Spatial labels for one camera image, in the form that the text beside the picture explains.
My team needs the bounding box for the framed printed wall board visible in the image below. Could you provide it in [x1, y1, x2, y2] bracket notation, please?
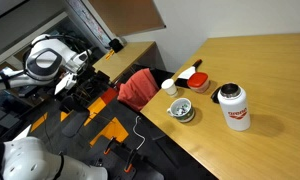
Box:
[64, 0, 113, 48]

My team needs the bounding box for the salmon red towel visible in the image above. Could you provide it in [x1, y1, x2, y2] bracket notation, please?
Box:
[116, 67, 160, 113]

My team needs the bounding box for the brown cork board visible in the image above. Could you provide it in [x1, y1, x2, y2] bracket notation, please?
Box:
[87, 0, 167, 38]

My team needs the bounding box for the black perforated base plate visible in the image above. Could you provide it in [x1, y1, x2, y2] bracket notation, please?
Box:
[86, 141, 164, 180]

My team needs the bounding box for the thin white cable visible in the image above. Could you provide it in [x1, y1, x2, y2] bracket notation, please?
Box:
[132, 115, 147, 151]

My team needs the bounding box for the small yellow object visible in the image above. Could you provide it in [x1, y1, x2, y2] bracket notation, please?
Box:
[104, 49, 116, 61]

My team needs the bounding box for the white paper cup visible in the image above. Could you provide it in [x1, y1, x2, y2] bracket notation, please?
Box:
[160, 78, 179, 98]

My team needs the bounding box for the white bottle with red print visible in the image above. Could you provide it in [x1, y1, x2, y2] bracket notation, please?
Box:
[217, 82, 252, 132]

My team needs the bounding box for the black orange clamp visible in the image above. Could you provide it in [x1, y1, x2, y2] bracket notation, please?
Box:
[122, 148, 139, 175]
[102, 135, 119, 156]

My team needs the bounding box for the black bottle lid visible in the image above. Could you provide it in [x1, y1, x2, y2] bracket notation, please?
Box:
[210, 85, 223, 105]

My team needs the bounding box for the small black box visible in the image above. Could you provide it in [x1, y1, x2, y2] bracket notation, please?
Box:
[108, 37, 125, 54]

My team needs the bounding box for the red bowl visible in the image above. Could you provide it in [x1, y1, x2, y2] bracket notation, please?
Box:
[186, 71, 211, 94]

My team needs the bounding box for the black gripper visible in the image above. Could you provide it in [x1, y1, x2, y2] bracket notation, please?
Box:
[84, 65, 112, 86]

